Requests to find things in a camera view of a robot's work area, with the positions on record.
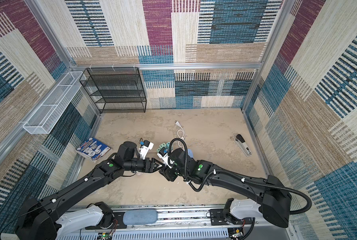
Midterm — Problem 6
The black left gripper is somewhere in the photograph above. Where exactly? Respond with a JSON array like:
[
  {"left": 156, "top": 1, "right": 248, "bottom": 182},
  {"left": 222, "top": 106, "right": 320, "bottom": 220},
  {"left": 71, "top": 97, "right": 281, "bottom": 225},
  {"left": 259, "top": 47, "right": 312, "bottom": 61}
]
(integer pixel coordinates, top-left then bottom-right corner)
[{"left": 124, "top": 157, "right": 165, "bottom": 173}]

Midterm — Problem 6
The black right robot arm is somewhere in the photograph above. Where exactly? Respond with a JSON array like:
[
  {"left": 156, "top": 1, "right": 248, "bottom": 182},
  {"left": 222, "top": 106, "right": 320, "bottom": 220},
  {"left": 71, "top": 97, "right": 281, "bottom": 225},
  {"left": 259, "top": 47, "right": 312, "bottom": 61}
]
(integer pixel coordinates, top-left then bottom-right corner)
[{"left": 159, "top": 149, "right": 312, "bottom": 228}]

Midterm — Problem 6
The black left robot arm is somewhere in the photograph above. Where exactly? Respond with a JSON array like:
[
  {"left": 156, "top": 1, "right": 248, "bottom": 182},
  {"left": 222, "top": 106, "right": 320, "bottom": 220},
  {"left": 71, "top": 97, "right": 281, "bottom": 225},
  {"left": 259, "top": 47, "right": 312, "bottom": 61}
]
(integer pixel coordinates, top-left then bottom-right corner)
[{"left": 0, "top": 142, "right": 163, "bottom": 240}]

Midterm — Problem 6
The blue square power strip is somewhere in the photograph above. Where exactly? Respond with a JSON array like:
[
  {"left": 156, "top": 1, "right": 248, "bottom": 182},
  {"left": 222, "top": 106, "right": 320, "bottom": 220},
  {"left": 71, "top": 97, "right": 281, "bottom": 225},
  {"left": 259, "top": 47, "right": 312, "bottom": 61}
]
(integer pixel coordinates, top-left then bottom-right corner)
[{"left": 187, "top": 149, "right": 194, "bottom": 158}]

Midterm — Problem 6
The blue-grey cushion pad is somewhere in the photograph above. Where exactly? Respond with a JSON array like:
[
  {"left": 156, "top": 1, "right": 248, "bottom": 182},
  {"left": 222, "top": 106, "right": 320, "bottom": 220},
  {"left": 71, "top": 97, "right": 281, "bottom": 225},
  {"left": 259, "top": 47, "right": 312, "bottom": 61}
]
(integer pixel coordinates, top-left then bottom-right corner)
[{"left": 123, "top": 209, "right": 158, "bottom": 226}]

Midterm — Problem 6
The black and grey stapler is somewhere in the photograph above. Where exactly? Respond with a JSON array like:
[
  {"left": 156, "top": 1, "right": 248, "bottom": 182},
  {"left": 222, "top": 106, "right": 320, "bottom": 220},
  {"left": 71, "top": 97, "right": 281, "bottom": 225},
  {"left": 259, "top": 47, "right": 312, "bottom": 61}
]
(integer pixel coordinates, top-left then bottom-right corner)
[{"left": 234, "top": 134, "right": 252, "bottom": 157}]

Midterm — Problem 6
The blue illustrated box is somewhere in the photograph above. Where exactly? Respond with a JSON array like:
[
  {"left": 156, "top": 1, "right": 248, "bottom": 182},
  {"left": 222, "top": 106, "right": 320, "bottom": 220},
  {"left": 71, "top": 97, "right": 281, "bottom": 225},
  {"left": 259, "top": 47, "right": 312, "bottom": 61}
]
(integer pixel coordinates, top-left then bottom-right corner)
[{"left": 76, "top": 137, "right": 112, "bottom": 162}]

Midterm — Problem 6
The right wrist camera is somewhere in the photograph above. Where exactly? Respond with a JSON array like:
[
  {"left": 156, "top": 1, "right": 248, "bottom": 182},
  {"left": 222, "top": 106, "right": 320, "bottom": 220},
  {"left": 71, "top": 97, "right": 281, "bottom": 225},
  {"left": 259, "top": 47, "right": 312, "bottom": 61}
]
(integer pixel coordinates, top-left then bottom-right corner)
[{"left": 157, "top": 148, "right": 169, "bottom": 167}]

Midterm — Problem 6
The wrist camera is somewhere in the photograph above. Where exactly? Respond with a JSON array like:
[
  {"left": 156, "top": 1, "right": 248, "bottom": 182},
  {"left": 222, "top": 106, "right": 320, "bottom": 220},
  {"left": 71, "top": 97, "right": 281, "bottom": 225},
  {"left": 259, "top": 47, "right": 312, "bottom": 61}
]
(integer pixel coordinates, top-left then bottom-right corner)
[
  {"left": 139, "top": 138, "right": 154, "bottom": 160},
  {"left": 157, "top": 148, "right": 169, "bottom": 167}
]

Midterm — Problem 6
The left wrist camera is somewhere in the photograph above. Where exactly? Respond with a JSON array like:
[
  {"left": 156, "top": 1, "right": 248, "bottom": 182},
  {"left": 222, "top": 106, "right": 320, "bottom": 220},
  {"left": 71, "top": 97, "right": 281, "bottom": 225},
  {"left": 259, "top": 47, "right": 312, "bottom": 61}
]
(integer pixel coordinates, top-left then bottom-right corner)
[{"left": 139, "top": 138, "right": 154, "bottom": 160}]

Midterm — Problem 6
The white power strip cable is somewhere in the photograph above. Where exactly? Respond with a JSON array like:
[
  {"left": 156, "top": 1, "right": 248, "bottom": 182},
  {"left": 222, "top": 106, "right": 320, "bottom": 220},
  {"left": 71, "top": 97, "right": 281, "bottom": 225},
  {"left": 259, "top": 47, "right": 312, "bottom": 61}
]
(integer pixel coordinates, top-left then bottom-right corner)
[{"left": 175, "top": 120, "right": 186, "bottom": 148}]

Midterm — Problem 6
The black wire mesh shelf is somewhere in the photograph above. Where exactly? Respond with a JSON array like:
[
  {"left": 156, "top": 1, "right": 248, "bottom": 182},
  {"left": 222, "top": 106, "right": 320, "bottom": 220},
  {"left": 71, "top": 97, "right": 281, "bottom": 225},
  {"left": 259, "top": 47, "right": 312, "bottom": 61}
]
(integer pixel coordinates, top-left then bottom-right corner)
[{"left": 79, "top": 67, "right": 147, "bottom": 114}]

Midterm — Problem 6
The white wire mesh basket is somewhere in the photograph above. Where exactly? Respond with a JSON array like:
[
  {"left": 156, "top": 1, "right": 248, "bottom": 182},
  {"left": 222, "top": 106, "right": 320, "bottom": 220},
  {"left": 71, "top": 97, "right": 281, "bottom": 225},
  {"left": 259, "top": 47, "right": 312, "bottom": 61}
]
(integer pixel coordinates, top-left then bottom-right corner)
[{"left": 23, "top": 72, "right": 83, "bottom": 135}]

